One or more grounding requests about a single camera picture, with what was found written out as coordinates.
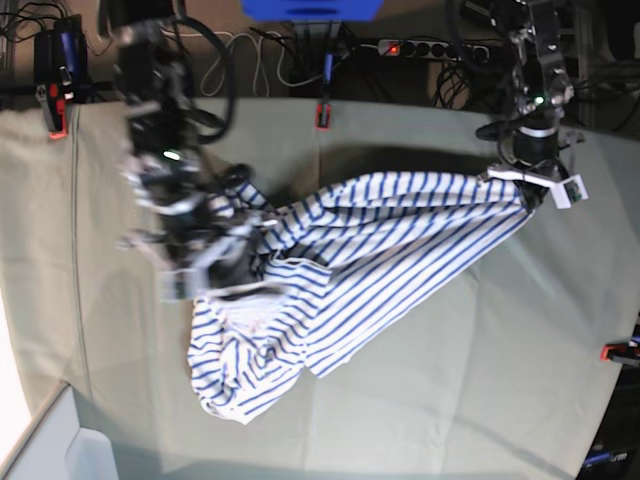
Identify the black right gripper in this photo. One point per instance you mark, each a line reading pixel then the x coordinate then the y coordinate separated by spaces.
pixel 190 223

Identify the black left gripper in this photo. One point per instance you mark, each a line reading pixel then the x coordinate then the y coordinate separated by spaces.
pixel 525 153

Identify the blue white striped t-shirt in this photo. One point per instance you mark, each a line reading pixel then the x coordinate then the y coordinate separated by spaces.
pixel 348 262

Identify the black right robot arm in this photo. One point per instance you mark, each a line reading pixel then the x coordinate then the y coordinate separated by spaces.
pixel 164 161

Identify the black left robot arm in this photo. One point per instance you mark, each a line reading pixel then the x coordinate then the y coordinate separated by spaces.
pixel 533 72

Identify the red black clamp centre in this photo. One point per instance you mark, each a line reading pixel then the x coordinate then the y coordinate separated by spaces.
pixel 323 110

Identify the red black clamp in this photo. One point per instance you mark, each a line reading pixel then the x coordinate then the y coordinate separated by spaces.
pixel 624 353
pixel 59 69
pixel 323 110

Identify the black power strip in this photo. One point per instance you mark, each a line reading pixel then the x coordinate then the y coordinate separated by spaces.
pixel 431 50

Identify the red black clamp left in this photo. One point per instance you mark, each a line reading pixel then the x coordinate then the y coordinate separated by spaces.
pixel 59 69

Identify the blue box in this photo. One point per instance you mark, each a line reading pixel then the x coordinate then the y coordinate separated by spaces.
pixel 311 10

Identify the red black clamp right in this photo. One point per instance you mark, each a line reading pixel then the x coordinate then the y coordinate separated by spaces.
pixel 624 353

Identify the white bin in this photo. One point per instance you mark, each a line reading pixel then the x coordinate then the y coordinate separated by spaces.
pixel 56 446

